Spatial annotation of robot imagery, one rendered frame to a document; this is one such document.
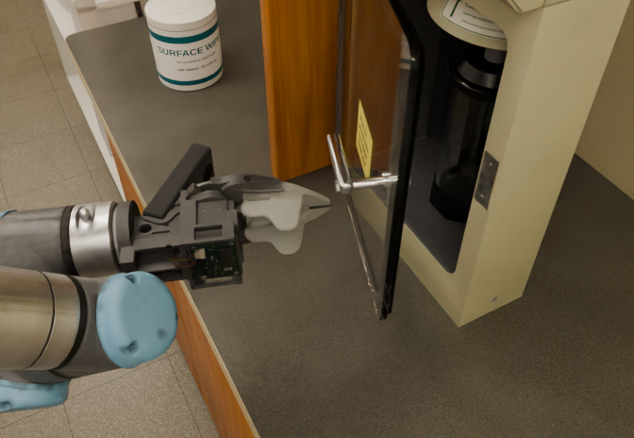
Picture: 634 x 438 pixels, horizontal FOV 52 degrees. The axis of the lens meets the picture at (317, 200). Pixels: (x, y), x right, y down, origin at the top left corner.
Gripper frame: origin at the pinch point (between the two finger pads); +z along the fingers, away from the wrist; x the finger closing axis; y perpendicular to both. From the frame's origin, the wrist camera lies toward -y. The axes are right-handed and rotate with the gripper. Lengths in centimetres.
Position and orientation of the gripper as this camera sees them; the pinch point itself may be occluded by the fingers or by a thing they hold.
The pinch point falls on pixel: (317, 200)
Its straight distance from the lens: 68.9
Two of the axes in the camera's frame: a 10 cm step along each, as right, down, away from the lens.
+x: -0.2, -7.0, -7.1
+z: 9.9, -1.1, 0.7
